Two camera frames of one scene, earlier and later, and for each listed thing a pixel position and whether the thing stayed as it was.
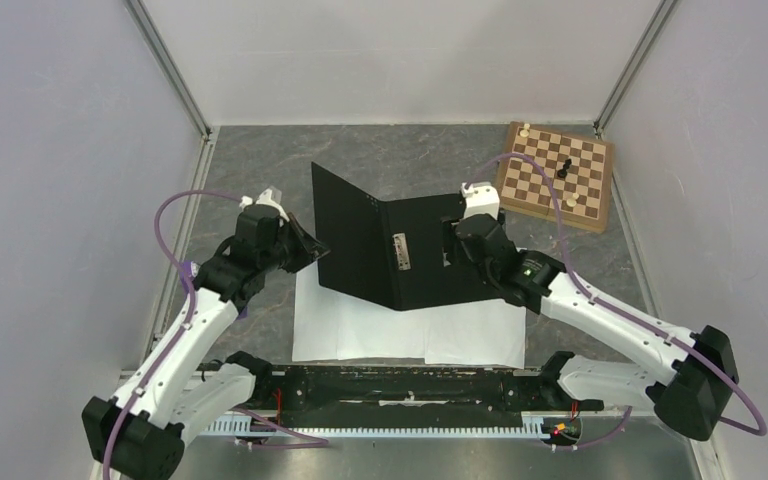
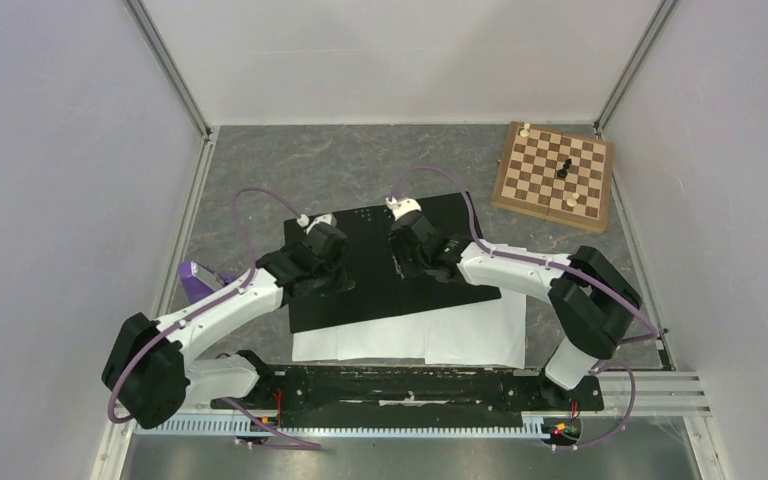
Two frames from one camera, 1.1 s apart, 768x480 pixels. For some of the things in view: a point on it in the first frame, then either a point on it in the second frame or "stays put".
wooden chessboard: [580, 169] stays put
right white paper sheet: [488, 333] stays put
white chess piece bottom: [571, 202] stays put
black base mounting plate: [410, 393] stays put
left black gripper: [309, 249] -> [342, 282]
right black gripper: [448, 224] -> [406, 267]
